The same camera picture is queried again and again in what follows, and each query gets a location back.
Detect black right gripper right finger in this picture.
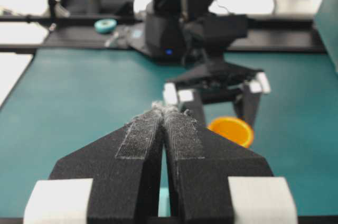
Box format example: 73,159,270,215
163,107,298,223

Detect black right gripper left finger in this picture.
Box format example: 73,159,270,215
23,109,163,223

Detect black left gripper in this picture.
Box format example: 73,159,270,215
163,61,271,128

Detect orange plastic cup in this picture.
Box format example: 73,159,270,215
208,117,254,148

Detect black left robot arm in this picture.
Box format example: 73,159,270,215
129,0,270,126

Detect teal tape roll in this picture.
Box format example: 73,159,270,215
94,18,117,34

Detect teal box at right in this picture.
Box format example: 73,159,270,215
314,0,337,73

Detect black metal frame rail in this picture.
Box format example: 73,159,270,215
1,14,141,26

